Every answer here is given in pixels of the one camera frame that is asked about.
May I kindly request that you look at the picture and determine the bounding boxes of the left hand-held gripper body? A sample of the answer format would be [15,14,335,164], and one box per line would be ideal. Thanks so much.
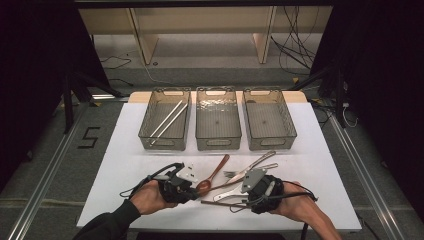
[156,162,201,205]

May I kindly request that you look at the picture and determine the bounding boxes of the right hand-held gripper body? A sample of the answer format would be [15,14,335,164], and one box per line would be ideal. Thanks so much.
[240,167,285,215]

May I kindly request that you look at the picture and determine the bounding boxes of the brown wooden spoon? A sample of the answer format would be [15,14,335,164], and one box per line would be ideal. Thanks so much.
[195,153,231,197]

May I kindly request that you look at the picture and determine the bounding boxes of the steel table knife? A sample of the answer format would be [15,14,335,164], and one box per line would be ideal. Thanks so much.
[228,150,278,186]

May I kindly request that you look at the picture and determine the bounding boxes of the white chopsticks pair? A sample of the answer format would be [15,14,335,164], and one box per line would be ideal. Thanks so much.
[149,103,189,147]

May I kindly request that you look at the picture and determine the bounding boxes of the white chopstick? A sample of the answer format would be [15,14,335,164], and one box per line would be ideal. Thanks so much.
[149,99,184,138]

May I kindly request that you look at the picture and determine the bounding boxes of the smoky transparent plastic bin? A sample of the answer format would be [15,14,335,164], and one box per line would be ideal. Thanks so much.
[137,87,193,152]
[242,87,298,152]
[195,85,243,152]

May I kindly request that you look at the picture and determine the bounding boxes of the person's left hand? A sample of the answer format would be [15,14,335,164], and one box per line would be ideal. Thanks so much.
[130,179,178,216]

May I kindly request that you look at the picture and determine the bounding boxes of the person's right hand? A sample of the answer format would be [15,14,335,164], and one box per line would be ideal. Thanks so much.
[271,181,316,223]

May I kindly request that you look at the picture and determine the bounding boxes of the short aluminium bar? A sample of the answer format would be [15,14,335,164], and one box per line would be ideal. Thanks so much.
[91,94,130,103]

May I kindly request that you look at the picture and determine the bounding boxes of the black metal stand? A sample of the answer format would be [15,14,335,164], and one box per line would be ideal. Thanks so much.
[60,71,125,135]
[289,63,348,129]

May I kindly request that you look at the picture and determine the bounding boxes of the black curtain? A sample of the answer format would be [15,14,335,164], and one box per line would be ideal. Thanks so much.
[0,0,111,193]
[309,0,424,221]

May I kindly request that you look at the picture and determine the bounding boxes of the light wooden bench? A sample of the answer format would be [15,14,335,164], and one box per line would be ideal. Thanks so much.
[79,6,334,66]

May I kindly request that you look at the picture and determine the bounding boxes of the left hand-held gripper cable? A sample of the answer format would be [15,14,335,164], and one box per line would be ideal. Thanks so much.
[119,162,185,200]

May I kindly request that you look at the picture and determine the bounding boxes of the hand-held gripper cable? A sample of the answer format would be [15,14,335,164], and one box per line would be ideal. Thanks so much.
[119,162,185,200]
[229,179,320,215]

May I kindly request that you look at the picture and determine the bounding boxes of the right hand-held gripper cable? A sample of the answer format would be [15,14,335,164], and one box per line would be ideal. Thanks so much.
[229,179,320,215]

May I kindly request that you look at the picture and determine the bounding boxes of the aluminium floor rail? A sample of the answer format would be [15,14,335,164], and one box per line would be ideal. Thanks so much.
[6,103,88,240]
[328,109,407,240]

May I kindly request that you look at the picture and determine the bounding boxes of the white floor cable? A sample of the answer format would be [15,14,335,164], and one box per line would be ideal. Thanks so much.
[142,62,175,86]

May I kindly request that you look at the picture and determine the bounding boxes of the thin black floor cable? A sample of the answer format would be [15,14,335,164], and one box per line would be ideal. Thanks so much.
[99,54,134,88]

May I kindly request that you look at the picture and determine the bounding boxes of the black cable bundle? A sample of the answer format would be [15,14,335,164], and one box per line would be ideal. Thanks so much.
[269,6,322,77]

